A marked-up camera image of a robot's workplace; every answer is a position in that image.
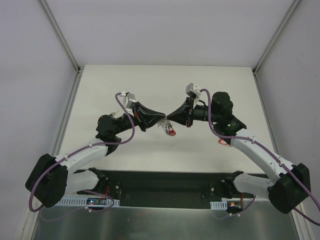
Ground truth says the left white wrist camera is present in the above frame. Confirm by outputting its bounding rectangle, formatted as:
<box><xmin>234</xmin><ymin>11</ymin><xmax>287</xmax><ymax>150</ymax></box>
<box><xmin>120</xmin><ymin>91</ymin><xmax>136</xmax><ymax>115</ymax></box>

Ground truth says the right white cable duct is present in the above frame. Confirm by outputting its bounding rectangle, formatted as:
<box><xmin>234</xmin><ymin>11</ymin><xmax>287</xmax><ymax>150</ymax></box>
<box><xmin>210</xmin><ymin>200</ymin><xmax>228</xmax><ymax>211</ymax></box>

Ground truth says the right aluminium frame post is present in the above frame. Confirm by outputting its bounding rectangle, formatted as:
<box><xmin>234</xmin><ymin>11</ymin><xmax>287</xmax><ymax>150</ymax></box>
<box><xmin>252</xmin><ymin>0</ymin><xmax>303</xmax><ymax>76</ymax></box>

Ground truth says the left aluminium frame post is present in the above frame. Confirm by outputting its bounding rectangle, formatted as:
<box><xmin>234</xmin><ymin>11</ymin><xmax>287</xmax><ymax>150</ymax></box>
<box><xmin>37</xmin><ymin>0</ymin><xmax>81</xmax><ymax>74</ymax></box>

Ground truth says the aluminium table rail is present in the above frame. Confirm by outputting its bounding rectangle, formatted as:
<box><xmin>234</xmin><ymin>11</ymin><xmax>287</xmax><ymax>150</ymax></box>
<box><xmin>253</xmin><ymin>73</ymin><xmax>278</xmax><ymax>153</ymax></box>
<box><xmin>49</xmin><ymin>71</ymin><xmax>83</xmax><ymax>156</ymax></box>

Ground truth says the left aluminium table rail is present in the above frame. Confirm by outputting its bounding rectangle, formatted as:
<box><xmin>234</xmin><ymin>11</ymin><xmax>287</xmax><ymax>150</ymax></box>
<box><xmin>49</xmin><ymin>71</ymin><xmax>83</xmax><ymax>156</ymax></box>

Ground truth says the keyring with red tag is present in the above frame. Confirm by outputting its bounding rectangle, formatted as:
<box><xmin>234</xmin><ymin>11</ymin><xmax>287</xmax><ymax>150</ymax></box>
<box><xmin>157</xmin><ymin>118</ymin><xmax>177</xmax><ymax>137</ymax></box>

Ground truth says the red tag key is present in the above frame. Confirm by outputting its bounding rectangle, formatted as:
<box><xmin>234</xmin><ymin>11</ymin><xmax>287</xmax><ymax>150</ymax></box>
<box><xmin>218</xmin><ymin>139</ymin><xmax>230</xmax><ymax>147</ymax></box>

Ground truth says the aluminium frame post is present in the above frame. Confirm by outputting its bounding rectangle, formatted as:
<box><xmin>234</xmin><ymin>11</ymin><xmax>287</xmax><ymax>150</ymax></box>
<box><xmin>37</xmin><ymin>0</ymin><xmax>81</xmax><ymax>74</ymax></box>
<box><xmin>252</xmin><ymin>0</ymin><xmax>303</xmax><ymax>76</ymax></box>

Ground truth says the right aluminium table rail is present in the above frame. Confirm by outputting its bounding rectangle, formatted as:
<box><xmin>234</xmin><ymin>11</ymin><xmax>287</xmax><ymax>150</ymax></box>
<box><xmin>253</xmin><ymin>73</ymin><xmax>278</xmax><ymax>153</ymax></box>

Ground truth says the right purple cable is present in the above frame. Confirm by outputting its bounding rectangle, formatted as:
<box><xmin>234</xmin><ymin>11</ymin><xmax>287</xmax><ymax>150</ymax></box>
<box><xmin>198</xmin><ymin>88</ymin><xmax>320</xmax><ymax>226</ymax></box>

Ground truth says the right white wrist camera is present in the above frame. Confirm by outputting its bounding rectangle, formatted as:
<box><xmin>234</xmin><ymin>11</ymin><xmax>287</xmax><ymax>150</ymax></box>
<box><xmin>185</xmin><ymin>82</ymin><xmax>201</xmax><ymax>100</ymax></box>

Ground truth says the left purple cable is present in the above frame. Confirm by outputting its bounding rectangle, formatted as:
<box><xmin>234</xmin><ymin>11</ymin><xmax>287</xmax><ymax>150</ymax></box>
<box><xmin>28</xmin><ymin>91</ymin><xmax>138</xmax><ymax>213</ymax></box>

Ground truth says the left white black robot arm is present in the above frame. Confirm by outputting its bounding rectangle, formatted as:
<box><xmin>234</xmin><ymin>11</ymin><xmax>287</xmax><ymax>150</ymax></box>
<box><xmin>25</xmin><ymin>102</ymin><xmax>166</xmax><ymax>212</ymax></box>

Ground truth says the purple cable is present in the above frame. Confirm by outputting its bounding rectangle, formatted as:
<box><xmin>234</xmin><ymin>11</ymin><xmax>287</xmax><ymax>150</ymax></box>
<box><xmin>28</xmin><ymin>91</ymin><xmax>138</xmax><ymax>213</ymax></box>
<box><xmin>198</xmin><ymin>88</ymin><xmax>320</xmax><ymax>226</ymax></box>

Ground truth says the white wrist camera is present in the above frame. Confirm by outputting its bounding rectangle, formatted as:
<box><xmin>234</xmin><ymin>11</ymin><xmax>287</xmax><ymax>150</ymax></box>
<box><xmin>185</xmin><ymin>82</ymin><xmax>201</xmax><ymax>100</ymax></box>
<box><xmin>120</xmin><ymin>91</ymin><xmax>136</xmax><ymax>115</ymax></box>

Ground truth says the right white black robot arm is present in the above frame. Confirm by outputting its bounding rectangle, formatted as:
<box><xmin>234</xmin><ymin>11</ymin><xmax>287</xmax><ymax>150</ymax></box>
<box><xmin>167</xmin><ymin>91</ymin><xmax>311</xmax><ymax>214</ymax></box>

